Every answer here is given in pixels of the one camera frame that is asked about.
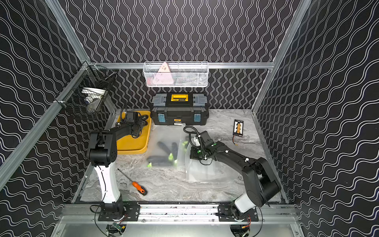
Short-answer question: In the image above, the yellow plastic tray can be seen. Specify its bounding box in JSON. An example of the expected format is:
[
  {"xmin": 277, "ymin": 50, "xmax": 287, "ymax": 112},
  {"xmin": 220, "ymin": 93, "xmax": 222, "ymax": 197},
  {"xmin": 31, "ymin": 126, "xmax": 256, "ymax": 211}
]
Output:
[{"xmin": 116, "ymin": 110, "xmax": 152, "ymax": 155}]

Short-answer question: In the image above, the clear plastic bag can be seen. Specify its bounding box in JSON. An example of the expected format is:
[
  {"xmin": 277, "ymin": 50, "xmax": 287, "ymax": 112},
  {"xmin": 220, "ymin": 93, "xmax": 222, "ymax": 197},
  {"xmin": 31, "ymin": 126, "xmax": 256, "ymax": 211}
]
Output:
[
  {"xmin": 175, "ymin": 128, "xmax": 190, "ymax": 170},
  {"xmin": 185, "ymin": 145, "xmax": 241, "ymax": 182}
]

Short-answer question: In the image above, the clear zip-top bag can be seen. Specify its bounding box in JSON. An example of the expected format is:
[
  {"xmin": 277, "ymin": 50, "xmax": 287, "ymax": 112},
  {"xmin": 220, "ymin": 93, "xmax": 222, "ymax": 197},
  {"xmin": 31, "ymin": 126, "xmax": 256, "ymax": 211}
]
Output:
[{"xmin": 145, "ymin": 125, "xmax": 179, "ymax": 168}]

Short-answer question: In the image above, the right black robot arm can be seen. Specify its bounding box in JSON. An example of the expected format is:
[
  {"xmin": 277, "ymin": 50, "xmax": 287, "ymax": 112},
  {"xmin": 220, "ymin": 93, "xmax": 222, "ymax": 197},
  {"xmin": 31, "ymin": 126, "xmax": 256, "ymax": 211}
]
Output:
[{"xmin": 189, "ymin": 131, "xmax": 281, "ymax": 220}]

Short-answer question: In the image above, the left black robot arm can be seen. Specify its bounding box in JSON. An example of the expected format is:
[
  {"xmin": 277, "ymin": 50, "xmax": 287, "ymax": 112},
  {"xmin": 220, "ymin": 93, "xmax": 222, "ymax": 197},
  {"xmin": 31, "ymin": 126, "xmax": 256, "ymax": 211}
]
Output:
[{"xmin": 86, "ymin": 111, "xmax": 149, "ymax": 216}]

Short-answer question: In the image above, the black phone with orange screen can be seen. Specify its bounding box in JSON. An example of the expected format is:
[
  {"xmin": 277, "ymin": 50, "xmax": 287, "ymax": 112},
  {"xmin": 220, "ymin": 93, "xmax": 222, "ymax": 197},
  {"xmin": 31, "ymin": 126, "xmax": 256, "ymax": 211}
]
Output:
[{"xmin": 233, "ymin": 119, "xmax": 244, "ymax": 137}]

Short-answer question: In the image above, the black yellow toolbox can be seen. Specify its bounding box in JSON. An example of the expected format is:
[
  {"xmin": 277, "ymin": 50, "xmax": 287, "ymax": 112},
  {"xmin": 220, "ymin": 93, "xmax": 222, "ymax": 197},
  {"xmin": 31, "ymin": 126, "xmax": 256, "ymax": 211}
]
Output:
[{"xmin": 151, "ymin": 93, "xmax": 209, "ymax": 125}]

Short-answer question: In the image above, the pink triangular card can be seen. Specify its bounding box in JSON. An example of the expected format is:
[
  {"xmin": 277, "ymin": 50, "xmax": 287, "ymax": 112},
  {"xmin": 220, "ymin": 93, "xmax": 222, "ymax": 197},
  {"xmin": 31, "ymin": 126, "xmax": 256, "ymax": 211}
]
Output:
[{"xmin": 152, "ymin": 62, "xmax": 174, "ymax": 86}]

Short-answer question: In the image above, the white tape roll in basket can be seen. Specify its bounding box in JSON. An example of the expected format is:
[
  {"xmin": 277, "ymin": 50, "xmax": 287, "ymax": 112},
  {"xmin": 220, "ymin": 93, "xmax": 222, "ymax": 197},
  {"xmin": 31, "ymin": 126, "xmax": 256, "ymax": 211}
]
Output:
[{"xmin": 82, "ymin": 87, "xmax": 106, "ymax": 104}]

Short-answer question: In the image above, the black wire corner basket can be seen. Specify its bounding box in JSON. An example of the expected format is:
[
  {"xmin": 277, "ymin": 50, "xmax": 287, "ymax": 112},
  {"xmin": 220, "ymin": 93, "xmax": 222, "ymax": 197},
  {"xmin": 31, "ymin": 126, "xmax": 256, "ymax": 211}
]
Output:
[{"xmin": 56, "ymin": 63, "xmax": 117, "ymax": 117}]

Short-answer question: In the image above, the white wire wall basket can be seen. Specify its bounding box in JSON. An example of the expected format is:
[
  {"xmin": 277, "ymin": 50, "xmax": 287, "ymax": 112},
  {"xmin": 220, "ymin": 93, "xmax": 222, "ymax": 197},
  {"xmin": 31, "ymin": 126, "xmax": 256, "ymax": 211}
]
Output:
[{"xmin": 143, "ymin": 61, "xmax": 209, "ymax": 88}]

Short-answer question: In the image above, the orange handled screwdriver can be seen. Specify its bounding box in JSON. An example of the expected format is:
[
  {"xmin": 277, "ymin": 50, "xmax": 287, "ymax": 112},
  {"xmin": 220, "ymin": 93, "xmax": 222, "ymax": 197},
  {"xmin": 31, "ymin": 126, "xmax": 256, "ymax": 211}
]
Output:
[{"xmin": 117, "ymin": 168, "xmax": 148, "ymax": 196}]

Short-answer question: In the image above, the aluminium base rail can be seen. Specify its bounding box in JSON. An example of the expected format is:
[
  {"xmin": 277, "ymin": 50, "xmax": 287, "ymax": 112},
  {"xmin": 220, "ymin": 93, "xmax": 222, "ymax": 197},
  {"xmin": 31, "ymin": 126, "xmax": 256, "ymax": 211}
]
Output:
[{"xmin": 59, "ymin": 202, "xmax": 297, "ymax": 224}]

